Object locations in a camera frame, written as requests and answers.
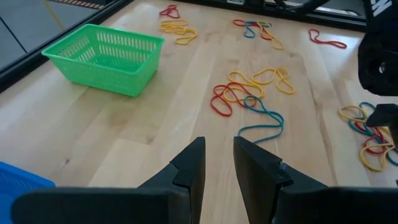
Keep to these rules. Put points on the green plastic basket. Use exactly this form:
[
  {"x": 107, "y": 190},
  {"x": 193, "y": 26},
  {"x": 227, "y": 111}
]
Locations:
[{"x": 102, "y": 77}]

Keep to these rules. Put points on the black aluminium table frame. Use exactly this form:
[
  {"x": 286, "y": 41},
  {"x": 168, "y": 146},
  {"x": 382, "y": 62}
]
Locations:
[{"x": 18, "y": 74}]

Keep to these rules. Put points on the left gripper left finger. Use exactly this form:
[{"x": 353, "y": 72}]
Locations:
[{"x": 189, "y": 168}]

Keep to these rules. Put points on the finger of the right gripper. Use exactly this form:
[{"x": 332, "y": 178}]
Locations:
[{"x": 384, "y": 115}]

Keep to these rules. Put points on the blue rubber band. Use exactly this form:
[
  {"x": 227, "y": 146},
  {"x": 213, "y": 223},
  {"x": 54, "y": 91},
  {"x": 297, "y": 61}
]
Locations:
[
  {"x": 281, "y": 121},
  {"x": 246, "y": 31},
  {"x": 357, "y": 128}
]

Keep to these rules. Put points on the red rubber band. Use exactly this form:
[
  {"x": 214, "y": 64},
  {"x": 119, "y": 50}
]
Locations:
[
  {"x": 237, "y": 22},
  {"x": 329, "y": 42},
  {"x": 214, "y": 104},
  {"x": 373, "y": 152},
  {"x": 161, "y": 13}
]

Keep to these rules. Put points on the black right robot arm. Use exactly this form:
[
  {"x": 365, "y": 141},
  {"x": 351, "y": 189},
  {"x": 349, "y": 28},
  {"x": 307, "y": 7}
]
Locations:
[{"x": 381, "y": 21}]

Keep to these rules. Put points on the hazard striped black mat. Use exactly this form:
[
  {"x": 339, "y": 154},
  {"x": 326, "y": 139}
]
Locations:
[{"x": 77, "y": 3}]

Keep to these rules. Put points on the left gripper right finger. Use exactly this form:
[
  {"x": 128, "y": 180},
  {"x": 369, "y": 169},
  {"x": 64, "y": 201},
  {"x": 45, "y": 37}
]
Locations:
[{"x": 258, "y": 174}]

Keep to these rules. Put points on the blue plastic basket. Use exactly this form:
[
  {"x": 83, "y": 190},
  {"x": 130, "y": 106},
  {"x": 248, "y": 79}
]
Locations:
[{"x": 18, "y": 193}]

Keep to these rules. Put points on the yellow rubber band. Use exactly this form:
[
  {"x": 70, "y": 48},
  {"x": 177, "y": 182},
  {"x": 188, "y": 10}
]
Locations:
[
  {"x": 342, "y": 115},
  {"x": 178, "y": 30},
  {"x": 365, "y": 161},
  {"x": 293, "y": 91},
  {"x": 231, "y": 73},
  {"x": 276, "y": 45}
]

